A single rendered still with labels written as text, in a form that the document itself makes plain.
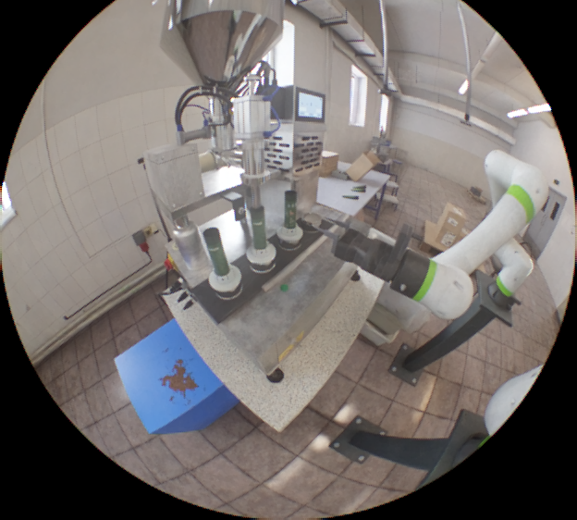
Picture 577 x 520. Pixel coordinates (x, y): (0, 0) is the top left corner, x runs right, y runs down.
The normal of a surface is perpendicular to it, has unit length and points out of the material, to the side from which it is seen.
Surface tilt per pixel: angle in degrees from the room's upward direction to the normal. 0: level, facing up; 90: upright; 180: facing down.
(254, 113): 90
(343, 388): 0
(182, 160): 90
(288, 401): 0
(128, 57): 90
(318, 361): 0
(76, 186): 90
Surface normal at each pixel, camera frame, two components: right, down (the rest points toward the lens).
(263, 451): 0.02, -0.82
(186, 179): 0.77, 0.38
